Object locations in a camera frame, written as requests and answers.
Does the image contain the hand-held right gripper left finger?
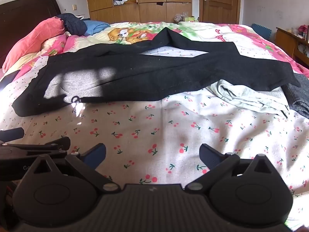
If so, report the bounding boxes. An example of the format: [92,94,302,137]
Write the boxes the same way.
[31,143,121,194]

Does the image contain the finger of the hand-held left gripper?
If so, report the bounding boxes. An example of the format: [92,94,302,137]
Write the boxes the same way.
[0,136,71,159]
[0,127,25,142]

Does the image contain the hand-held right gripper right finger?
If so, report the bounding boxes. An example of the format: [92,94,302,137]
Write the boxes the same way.
[185,144,278,195]

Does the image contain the black pants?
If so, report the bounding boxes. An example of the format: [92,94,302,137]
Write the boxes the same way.
[12,27,301,117]

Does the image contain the cherry print bed quilt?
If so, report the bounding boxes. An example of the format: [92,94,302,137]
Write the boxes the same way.
[0,21,309,231]

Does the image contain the dark flat object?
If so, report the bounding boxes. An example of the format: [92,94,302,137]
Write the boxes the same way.
[0,73,15,84]

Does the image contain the light green garment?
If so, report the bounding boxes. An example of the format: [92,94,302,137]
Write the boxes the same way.
[208,78,290,119]

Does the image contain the pink pillow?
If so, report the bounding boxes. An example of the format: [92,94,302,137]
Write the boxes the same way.
[2,17,67,72]

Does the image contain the dark grey garment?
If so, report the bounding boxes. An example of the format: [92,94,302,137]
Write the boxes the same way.
[281,74,309,119]

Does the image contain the navy knitted garment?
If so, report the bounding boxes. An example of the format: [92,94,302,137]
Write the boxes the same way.
[57,13,87,36]

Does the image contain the dark wooden headboard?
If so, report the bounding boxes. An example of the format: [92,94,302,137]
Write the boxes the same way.
[0,0,62,64]

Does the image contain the blue folded cloth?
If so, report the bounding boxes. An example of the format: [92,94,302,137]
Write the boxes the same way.
[83,20,111,36]

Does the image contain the blue foam mat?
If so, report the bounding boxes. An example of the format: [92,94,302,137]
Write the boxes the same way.
[251,23,272,40]

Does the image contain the wooden dresser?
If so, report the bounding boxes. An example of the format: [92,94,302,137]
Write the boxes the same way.
[275,26,309,67]

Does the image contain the white cloth in dresser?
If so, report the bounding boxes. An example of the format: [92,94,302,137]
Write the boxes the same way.
[297,42,309,54]

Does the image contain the wooden door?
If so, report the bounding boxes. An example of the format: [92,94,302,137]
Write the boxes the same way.
[199,0,242,25]

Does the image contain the wooden wardrobe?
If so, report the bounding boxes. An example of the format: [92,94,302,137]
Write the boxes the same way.
[85,0,192,27]

